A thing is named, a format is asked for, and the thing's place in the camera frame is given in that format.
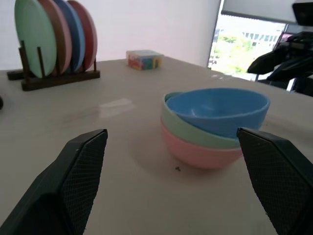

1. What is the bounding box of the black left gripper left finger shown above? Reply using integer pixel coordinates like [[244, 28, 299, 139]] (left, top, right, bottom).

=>
[[0, 129, 109, 235]]

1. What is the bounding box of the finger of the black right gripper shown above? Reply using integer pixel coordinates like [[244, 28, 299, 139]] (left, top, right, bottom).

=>
[[246, 49, 294, 74], [266, 57, 313, 82]]

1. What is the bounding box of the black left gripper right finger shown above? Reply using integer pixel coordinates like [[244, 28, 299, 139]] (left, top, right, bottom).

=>
[[236, 127, 313, 235]]

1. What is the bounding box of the blue plastic bowl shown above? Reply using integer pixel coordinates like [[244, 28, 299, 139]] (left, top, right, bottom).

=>
[[166, 88, 271, 141]]

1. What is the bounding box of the pink plastic bowl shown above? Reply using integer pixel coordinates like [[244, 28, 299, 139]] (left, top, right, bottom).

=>
[[159, 117, 244, 170]]

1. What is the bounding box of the green plastic bowl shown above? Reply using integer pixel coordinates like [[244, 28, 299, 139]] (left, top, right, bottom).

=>
[[161, 91, 242, 149]]

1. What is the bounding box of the grey window roller blind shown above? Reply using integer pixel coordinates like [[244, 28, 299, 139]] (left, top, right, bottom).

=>
[[221, 0, 313, 24]]

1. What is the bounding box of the dark wooden plate rack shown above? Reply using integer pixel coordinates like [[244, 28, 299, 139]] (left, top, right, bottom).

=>
[[6, 40, 101, 92]]

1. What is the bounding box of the clear box of colourful pieces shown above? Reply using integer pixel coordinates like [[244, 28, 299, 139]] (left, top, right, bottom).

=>
[[126, 49, 163, 72]]

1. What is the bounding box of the pink plate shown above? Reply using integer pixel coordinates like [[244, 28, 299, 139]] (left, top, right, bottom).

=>
[[37, 0, 73, 76]]

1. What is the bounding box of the blue plate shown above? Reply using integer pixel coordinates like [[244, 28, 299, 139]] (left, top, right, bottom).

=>
[[52, 0, 87, 73]]

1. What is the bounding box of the green plate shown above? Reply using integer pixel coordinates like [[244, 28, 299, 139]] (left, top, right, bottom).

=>
[[14, 0, 57, 79]]

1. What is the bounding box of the red plate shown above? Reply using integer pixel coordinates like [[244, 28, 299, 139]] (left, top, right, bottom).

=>
[[67, 0, 98, 72]]

